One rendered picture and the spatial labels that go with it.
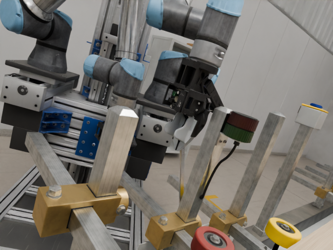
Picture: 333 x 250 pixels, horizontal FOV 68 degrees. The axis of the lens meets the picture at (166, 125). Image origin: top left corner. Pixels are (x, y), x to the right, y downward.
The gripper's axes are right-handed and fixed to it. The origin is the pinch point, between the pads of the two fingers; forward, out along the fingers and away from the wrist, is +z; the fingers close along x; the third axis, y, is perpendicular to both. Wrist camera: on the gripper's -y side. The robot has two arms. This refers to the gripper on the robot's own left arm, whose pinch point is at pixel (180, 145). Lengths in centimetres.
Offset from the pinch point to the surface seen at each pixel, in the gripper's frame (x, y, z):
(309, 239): 27.5, -26.6, 11.3
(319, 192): 6, -118, 18
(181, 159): 0.7, -1.5, 3.5
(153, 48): -229, -147, -42
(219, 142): 10.2, 0.0, -5.4
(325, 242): 30.0, -30.5, 11.2
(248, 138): 15.6, -0.4, -8.6
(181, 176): 1.8, -2.4, 7.5
